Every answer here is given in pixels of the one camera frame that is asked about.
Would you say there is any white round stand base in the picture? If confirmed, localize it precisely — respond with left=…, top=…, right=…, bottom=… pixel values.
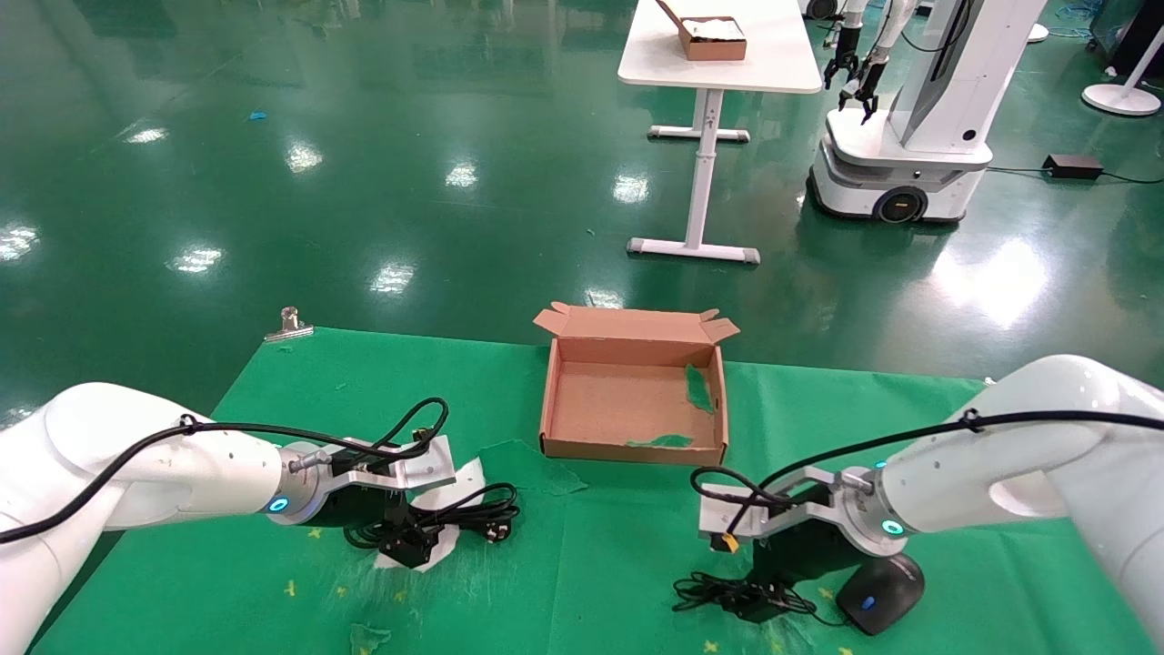
left=1082, top=36, right=1164, bottom=117

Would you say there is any metal table clamp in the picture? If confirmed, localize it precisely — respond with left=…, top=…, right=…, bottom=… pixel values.
left=265, top=307, right=315, bottom=344

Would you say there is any open brown cardboard box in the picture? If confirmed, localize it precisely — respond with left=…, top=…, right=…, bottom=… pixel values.
left=533, top=303, right=742, bottom=467

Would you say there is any black wired computer mouse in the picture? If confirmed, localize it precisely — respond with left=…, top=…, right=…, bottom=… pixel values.
left=673, top=553, right=927, bottom=636

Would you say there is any green table cloth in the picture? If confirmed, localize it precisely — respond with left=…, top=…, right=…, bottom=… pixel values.
left=30, top=326, right=1154, bottom=655

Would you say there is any small black robot gripper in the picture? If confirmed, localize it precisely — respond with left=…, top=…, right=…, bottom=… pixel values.
left=839, top=47, right=889, bottom=126
left=824, top=25, right=861, bottom=91

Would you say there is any small brown cardboard box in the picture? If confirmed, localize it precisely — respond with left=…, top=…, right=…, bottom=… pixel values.
left=657, top=0, right=748, bottom=63

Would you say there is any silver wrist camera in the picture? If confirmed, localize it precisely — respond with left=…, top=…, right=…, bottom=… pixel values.
left=289, top=435, right=457, bottom=499
left=697, top=467, right=865, bottom=554

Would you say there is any black power cable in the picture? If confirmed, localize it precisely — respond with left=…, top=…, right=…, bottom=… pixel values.
left=344, top=482, right=521, bottom=552

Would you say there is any black power adapter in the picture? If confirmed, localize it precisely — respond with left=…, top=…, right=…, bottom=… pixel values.
left=1043, top=155, right=1105, bottom=180

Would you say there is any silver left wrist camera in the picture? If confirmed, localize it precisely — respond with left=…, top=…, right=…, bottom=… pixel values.
left=289, top=435, right=457, bottom=499

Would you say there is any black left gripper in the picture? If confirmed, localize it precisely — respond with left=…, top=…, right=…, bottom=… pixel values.
left=312, top=485, right=447, bottom=570

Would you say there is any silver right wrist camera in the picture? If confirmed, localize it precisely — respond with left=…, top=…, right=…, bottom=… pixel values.
left=697, top=467, right=865, bottom=554

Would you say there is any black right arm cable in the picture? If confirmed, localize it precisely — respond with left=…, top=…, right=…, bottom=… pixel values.
left=690, top=409, right=1164, bottom=538

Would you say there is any white height-adjustable table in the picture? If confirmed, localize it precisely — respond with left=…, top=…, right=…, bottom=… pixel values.
left=618, top=0, right=824, bottom=266

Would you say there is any white wheeled robot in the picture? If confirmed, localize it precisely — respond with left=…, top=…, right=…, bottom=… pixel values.
left=808, top=0, right=1051, bottom=225

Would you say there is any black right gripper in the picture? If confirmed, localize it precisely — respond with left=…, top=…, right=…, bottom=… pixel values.
left=727, top=509, right=866, bottom=625

